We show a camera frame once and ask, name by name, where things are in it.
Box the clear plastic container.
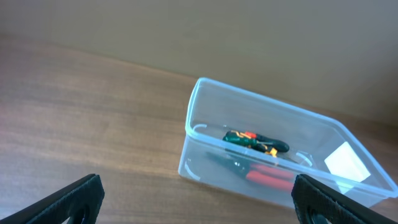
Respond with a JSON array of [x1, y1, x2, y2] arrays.
[[178, 78, 397, 207]]

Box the green handled screwdriver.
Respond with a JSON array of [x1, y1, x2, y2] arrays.
[[222, 129, 274, 153]]

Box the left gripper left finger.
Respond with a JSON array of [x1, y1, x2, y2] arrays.
[[1, 174, 105, 224]]

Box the black red screwdriver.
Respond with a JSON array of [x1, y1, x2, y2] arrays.
[[244, 131, 290, 152]]

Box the red handled wire cutters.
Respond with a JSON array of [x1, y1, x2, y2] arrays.
[[206, 152, 295, 192]]

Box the orange black pliers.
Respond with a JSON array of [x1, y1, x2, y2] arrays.
[[229, 129, 279, 158]]

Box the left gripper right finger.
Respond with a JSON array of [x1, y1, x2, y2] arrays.
[[291, 174, 397, 224]]

